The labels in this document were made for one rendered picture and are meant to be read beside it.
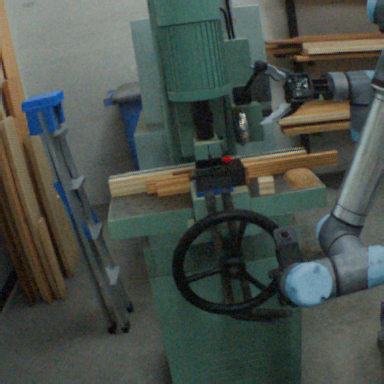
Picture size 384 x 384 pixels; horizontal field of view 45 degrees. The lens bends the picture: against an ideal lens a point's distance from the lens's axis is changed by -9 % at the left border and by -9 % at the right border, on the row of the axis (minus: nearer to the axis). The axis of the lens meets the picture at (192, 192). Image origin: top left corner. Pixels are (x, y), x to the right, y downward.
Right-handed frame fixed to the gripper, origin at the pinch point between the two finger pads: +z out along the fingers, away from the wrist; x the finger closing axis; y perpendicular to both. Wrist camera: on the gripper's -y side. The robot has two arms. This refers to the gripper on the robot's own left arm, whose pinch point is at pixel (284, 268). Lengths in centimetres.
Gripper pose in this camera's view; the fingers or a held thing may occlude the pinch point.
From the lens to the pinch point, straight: 116.9
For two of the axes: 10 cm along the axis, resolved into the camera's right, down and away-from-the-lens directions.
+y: 1.9, 9.7, -1.4
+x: 9.8, -1.9, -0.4
